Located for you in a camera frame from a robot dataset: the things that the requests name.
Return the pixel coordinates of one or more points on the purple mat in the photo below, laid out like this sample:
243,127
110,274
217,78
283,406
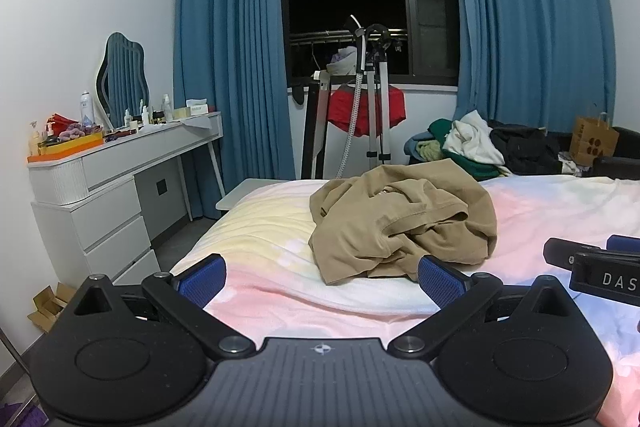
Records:
25,417

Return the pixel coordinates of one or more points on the cardboard box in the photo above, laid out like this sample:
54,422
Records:
47,307

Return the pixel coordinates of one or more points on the white vanity dresser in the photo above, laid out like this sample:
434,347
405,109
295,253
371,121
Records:
110,207

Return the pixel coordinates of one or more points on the blue curtain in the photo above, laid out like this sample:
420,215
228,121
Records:
230,57
525,32

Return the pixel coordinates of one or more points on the white spray can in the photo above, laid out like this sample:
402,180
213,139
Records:
87,109

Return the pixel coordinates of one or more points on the yellow-green garment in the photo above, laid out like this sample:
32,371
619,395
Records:
430,151

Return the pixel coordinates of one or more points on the black sofa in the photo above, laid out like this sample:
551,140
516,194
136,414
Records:
620,167

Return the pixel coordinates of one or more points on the tall white bottle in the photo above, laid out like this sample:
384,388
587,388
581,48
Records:
166,109

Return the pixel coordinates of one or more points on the wavy framed mirror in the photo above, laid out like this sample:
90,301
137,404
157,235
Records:
122,77

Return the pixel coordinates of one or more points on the red garment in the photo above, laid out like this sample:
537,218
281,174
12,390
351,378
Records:
395,107

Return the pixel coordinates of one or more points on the white garment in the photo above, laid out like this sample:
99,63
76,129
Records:
470,137

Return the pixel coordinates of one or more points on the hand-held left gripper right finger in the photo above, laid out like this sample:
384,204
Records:
440,282

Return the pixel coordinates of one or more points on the silver tripod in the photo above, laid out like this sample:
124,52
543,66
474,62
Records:
382,107

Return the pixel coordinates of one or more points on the brown paper bag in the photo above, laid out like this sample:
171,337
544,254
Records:
592,142

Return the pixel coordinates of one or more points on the black garment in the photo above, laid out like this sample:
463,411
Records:
525,147

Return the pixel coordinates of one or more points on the orange tray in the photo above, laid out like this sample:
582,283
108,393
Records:
65,149

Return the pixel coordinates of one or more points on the metal clothes rail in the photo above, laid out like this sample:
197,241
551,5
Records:
320,36

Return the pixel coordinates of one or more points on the pastel bed blanket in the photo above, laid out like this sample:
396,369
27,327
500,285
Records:
280,227

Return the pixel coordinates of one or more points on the tissue box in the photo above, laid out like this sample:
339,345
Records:
192,109

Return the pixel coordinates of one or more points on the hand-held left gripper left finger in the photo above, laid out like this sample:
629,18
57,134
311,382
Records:
202,279

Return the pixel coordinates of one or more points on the small white bottle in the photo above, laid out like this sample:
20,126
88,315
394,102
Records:
145,114

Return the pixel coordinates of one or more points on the white grey hanging cloth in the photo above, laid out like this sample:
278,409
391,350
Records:
342,64

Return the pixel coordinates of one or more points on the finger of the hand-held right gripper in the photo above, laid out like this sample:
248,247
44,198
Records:
625,243
562,252

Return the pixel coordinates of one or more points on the black silver folding frame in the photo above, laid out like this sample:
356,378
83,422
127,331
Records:
312,127

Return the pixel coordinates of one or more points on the tan printed t-shirt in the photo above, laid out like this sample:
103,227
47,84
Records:
400,217

